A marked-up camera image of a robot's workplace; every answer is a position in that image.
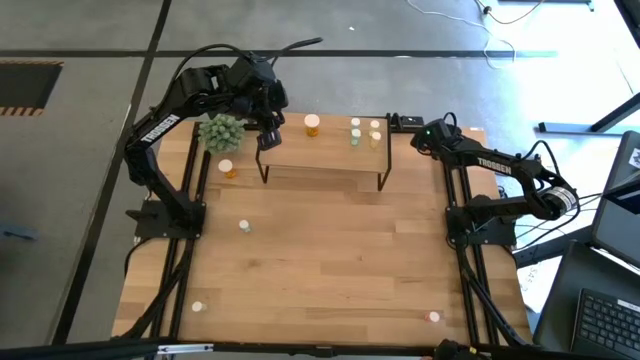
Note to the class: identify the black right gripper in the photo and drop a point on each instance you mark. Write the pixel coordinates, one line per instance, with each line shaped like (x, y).
(435, 135)

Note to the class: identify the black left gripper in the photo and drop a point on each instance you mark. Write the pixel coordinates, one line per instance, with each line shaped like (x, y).
(255, 87)

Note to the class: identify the large orange medicine bottle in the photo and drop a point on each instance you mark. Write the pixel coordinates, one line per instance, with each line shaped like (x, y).
(225, 166)
(311, 120)

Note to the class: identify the red medicine bottle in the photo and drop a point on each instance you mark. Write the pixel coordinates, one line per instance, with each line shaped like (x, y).
(434, 316)

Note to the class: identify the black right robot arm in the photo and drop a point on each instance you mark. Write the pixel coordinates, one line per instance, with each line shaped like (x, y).
(500, 167)

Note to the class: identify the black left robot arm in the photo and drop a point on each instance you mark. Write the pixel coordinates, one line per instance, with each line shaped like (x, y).
(160, 130)

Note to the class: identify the small black box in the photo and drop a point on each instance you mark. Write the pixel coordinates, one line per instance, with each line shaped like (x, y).
(412, 120)

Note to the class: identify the green artificial plant in pot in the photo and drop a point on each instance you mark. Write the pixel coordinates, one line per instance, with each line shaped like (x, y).
(221, 132)

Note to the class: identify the black metal bar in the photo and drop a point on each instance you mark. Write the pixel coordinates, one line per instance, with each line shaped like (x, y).
(550, 248)

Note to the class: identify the white paper sheet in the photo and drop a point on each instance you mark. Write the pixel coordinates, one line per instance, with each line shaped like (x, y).
(532, 287)

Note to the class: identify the grey laptop with sticker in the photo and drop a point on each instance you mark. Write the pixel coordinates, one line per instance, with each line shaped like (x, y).
(617, 225)

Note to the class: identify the black laptop with keyboard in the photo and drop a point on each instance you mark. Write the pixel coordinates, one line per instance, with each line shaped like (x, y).
(565, 310)

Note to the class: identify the black hatch with hazard stripes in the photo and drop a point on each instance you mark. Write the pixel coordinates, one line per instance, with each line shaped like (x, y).
(25, 87)

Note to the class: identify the black crossbar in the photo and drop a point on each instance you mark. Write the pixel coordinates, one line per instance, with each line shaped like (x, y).
(280, 351)

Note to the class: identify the dark blue object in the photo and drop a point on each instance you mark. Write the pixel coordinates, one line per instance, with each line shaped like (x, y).
(17, 234)

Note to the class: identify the black aluminium table frame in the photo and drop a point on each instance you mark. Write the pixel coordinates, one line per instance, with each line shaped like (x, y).
(257, 126)

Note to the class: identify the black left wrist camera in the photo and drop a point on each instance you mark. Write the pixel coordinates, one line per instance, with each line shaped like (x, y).
(269, 140)

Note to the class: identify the wooden shelf black metal frame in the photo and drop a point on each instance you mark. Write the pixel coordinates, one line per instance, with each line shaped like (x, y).
(325, 155)

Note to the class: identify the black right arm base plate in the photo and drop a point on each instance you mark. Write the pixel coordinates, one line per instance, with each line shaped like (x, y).
(500, 235)

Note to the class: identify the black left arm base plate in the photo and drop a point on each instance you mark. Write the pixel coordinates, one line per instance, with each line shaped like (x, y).
(150, 232)

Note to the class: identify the silver metal bracket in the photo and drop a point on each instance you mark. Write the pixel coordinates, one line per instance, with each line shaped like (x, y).
(185, 348)

